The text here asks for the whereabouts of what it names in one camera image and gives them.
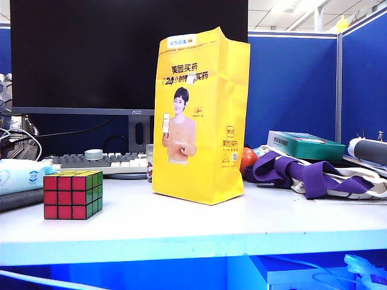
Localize red ball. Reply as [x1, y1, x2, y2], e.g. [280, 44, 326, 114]
[240, 147, 259, 178]

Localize clear glass cup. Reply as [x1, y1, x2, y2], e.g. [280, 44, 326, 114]
[146, 144, 155, 184]

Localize teal cardboard box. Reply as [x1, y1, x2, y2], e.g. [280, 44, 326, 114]
[266, 130, 346, 161]

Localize black cable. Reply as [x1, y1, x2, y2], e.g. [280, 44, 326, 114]
[30, 116, 117, 143]

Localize grey monitor stand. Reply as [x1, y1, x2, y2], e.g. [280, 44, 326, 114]
[107, 114, 155, 181]

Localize grey and white cylinder device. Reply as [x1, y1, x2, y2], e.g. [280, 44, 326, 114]
[346, 137, 387, 166]

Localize black AOC computer monitor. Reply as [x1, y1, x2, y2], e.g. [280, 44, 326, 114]
[10, 0, 249, 116]

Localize Rubik's cube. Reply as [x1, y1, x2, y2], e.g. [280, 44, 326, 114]
[43, 170, 104, 221]

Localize dark grey flat pad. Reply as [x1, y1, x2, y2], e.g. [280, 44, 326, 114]
[0, 187, 45, 213]

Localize blue office partition panel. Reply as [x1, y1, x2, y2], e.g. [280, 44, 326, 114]
[247, 31, 339, 149]
[337, 5, 387, 146]

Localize white cable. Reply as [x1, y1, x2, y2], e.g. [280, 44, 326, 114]
[0, 128, 43, 161]

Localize grey metal equipment pile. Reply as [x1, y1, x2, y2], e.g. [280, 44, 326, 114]
[0, 72, 40, 152]

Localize white wet wipes pack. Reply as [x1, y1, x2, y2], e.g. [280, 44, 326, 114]
[0, 158, 60, 196]

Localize white tote bag purple straps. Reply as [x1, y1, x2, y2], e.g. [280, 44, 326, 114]
[244, 144, 387, 200]

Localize yellow printed paper bag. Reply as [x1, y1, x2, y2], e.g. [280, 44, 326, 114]
[151, 26, 252, 206]

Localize grey and white keyboard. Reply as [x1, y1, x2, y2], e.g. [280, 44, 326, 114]
[42, 152, 152, 176]

